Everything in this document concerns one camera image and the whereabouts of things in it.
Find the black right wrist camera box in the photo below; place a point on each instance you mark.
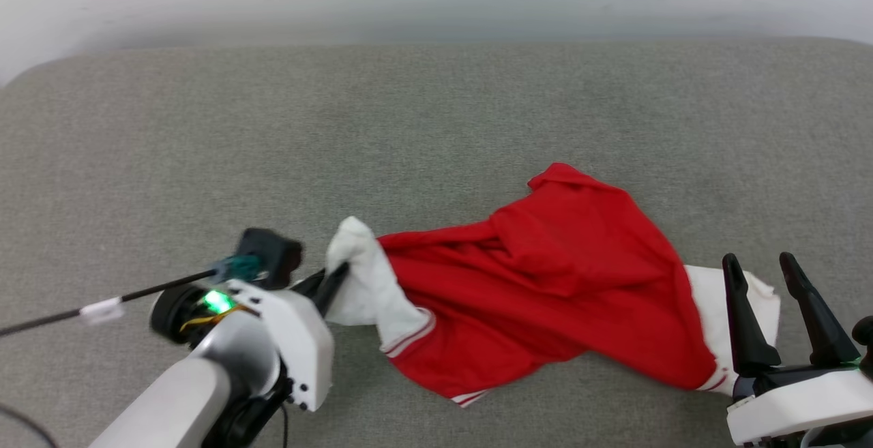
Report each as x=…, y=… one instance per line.
x=865, y=339

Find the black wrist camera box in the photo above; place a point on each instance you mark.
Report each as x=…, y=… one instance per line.
x=276, y=254
x=865, y=339

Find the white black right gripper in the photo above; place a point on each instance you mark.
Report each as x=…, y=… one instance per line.
x=798, y=404

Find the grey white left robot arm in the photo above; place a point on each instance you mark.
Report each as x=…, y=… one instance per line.
x=184, y=393

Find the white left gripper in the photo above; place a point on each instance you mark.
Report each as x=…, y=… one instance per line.
x=300, y=339

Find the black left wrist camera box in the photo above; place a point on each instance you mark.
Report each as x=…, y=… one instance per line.
x=276, y=254

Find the red and white basketball jersey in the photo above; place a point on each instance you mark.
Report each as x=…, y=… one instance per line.
x=566, y=298

